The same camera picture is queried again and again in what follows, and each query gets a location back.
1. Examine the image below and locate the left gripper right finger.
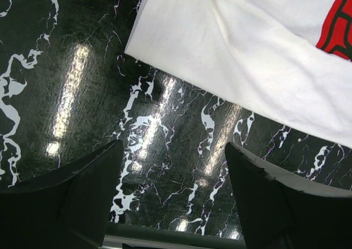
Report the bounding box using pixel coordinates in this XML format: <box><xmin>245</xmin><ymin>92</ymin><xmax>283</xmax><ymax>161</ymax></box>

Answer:
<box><xmin>225</xmin><ymin>142</ymin><xmax>351</xmax><ymax>248</ymax></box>

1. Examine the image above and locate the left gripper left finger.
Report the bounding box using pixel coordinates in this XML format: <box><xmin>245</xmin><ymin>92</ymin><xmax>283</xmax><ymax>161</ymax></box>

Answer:
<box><xmin>1</xmin><ymin>140</ymin><xmax>124</xmax><ymax>248</ymax></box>

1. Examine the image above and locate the white Coca-Cola t-shirt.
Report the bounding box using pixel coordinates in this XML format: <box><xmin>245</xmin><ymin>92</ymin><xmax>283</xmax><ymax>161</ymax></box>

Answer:
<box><xmin>125</xmin><ymin>0</ymin><xmax>351</xmax><ymax>147</ymax></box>

